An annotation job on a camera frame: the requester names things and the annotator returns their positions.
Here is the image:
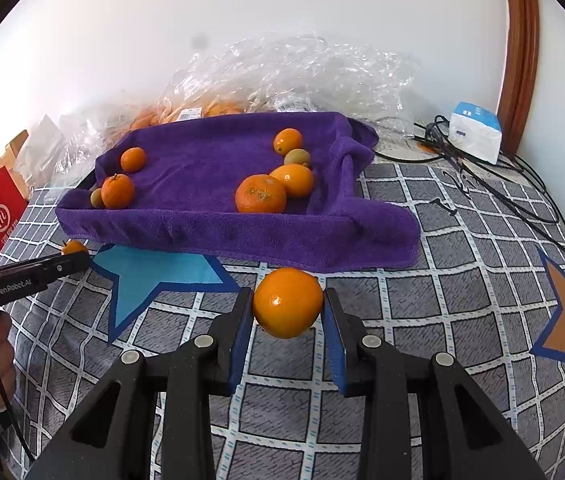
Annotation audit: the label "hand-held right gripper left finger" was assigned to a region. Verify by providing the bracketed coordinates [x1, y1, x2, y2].
[25, 287, 254, 480]

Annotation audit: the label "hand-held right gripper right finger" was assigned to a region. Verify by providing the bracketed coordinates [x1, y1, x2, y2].
[323, 287, 548, 480]

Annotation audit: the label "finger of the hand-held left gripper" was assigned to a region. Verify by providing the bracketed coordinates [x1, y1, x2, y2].
[42, 251, 91, 283]

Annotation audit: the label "large orange mandarin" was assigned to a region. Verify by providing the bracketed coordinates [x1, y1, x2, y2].
[253, 267, 324, 339]

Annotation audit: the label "purple towel-covered tray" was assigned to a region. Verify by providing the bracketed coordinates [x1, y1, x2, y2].
[55, 111, 421, 272]

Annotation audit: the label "red paper bag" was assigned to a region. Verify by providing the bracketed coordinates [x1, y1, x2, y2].
[0, 167, 30, 261]

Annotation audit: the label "grey checkered bed sheet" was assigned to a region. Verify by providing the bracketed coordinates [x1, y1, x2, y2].
[0, 160, 565, 480]

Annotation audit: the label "small orange kumquat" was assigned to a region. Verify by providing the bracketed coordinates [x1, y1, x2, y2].
[273, 128, 304, 156]

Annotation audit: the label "white and blue box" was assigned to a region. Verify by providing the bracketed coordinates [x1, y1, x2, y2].
[449, 101, 503, 165]

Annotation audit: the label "clear bag of oranges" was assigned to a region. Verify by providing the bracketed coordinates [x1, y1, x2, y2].
[160, 32, 421, 133]

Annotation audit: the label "black cables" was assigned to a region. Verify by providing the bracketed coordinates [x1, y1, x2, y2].
[413, 115, 565, 261]

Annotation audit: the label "brown wooden door frame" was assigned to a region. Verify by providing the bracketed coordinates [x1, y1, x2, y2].
[495, 0, 541, 156]

